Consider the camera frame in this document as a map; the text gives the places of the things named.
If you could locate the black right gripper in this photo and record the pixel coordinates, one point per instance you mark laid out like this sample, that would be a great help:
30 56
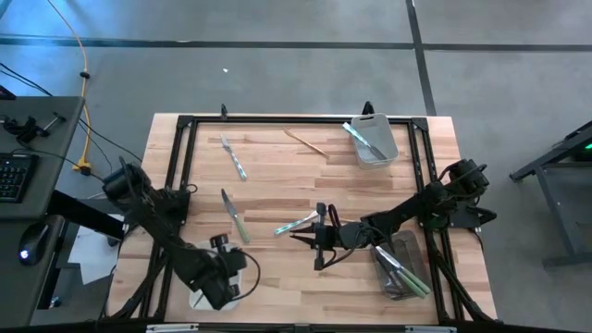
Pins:
340 236

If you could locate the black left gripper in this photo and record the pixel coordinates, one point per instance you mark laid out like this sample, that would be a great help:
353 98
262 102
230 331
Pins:
219 282

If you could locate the wooden utensil top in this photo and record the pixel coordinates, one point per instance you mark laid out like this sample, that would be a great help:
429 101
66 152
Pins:
307 144

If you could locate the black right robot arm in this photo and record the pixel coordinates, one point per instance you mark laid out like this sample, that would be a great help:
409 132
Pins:
416 205

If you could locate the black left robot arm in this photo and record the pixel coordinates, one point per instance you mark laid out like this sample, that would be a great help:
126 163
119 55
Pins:
152 217

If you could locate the white rectangular tray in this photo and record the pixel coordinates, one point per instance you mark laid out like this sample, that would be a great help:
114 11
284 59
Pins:
237 289

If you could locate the dark clear plastic bin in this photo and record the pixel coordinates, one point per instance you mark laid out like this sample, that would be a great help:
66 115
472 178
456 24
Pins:
411 242

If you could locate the white plastic bin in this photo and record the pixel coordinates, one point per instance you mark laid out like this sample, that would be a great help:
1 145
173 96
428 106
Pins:
384 134

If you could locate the white paper sheet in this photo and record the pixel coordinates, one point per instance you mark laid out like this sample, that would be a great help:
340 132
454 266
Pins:
92 259

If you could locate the black table edge clamp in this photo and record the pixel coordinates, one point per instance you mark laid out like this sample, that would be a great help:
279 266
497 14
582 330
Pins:
368 109
224 111

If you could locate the black desk crossbar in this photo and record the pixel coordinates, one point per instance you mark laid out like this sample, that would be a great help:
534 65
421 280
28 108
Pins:
83 213

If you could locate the black computer mouse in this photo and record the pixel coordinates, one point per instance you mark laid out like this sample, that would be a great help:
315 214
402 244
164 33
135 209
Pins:
32 245

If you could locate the grey desk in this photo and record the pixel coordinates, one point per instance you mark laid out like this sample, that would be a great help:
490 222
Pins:
46 162

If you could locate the black backlit keyboard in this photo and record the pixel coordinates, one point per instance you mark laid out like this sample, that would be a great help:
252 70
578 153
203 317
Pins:
14 178

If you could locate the black clamp tool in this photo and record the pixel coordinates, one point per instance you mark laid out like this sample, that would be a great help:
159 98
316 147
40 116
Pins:
25 129

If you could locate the white bracket plate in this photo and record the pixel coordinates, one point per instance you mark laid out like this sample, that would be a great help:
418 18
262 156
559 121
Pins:
171 328
430 329

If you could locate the black metal table frame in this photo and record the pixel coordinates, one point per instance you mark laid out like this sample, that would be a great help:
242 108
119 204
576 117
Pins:
300 119

